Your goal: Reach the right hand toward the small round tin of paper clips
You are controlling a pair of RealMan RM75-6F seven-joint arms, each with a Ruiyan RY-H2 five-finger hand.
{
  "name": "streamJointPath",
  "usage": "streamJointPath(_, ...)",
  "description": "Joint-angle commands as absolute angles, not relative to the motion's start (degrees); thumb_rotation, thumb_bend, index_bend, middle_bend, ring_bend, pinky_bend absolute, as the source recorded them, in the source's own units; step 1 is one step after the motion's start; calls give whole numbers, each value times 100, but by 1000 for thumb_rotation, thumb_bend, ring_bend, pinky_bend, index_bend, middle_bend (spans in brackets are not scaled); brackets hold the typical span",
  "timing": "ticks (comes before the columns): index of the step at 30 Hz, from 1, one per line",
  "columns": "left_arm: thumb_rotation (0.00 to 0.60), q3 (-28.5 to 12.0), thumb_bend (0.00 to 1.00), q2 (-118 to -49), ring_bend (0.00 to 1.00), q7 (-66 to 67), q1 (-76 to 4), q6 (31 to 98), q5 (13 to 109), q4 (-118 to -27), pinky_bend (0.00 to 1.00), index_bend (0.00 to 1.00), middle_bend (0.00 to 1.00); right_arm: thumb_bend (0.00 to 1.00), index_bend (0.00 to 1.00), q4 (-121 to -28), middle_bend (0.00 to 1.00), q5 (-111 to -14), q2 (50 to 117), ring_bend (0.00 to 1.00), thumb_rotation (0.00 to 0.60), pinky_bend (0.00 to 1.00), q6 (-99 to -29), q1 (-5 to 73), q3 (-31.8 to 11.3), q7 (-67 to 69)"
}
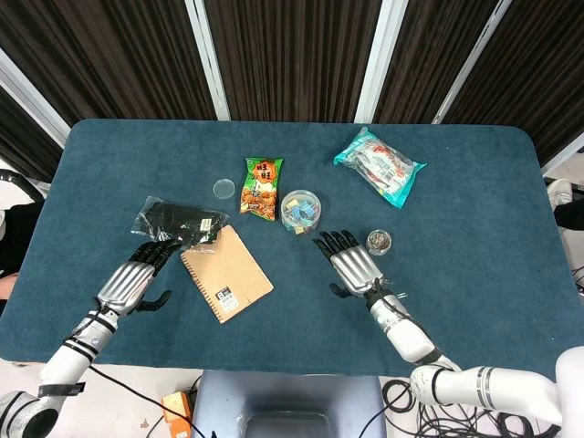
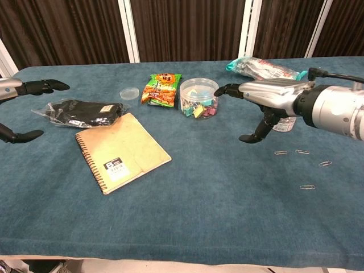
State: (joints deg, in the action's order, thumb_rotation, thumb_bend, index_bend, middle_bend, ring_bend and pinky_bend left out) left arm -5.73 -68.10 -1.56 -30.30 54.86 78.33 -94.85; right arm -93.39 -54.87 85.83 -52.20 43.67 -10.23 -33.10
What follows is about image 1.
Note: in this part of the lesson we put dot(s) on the green orange snack bag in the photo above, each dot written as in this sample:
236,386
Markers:
260,188

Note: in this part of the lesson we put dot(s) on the small round tin of clips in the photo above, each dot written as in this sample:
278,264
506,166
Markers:
378,242

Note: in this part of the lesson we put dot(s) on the black chair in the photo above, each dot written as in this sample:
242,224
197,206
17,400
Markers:
18,219

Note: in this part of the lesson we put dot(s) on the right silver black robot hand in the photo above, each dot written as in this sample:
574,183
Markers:
352,267

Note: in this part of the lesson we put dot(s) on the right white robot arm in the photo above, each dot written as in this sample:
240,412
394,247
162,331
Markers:
456,365

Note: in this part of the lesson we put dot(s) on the white metal screen post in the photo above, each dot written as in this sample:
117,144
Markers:
381,61
563,159
472,61
207,59
27,98

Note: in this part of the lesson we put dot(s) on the brown spiral kraft notebook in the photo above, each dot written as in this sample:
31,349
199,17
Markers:
226,275

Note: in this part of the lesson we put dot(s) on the black item in clear bag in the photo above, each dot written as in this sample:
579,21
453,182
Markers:
178,223

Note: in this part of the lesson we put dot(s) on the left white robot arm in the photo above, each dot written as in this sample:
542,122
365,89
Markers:
68,351

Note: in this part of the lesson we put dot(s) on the clear tub of binder clips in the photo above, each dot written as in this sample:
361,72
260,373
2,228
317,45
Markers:
299,210

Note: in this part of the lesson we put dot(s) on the teal clear snack package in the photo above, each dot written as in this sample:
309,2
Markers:
379,166

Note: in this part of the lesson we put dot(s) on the blue felt table cover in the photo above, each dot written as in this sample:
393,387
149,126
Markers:
292,246

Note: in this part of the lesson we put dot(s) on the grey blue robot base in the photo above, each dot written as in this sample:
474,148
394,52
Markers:
287,403

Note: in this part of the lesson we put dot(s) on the orange box on floor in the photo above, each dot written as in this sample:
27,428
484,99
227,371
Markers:
178,408

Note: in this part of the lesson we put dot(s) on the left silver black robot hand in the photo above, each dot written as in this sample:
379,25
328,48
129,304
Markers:
124,278

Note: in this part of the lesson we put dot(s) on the clear round plastic lid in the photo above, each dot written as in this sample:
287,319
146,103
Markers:
224,188

